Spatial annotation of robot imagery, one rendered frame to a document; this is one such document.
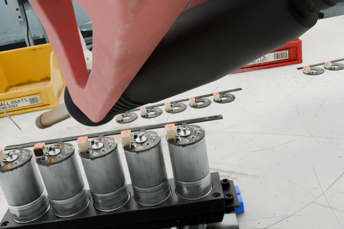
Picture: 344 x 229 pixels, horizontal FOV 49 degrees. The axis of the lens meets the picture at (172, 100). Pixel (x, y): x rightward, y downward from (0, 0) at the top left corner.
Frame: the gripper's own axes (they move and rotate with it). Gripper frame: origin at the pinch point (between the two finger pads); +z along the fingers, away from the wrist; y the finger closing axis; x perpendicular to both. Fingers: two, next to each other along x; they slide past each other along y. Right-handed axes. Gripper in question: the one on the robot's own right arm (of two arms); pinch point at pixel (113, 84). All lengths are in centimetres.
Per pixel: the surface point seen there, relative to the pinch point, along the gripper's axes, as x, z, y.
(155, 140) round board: -0.7, 7.8, -5.2
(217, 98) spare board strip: -5.5, 17.1, -22.2
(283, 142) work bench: 3.8, 12.4, -17.6
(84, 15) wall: -299, 239, -238
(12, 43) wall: -338, 280, -168
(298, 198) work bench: 7.6, 10.3, -11.6
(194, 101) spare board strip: -7.0, 17.8, -20.1
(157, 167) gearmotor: 0.3, 9.1, -4.7
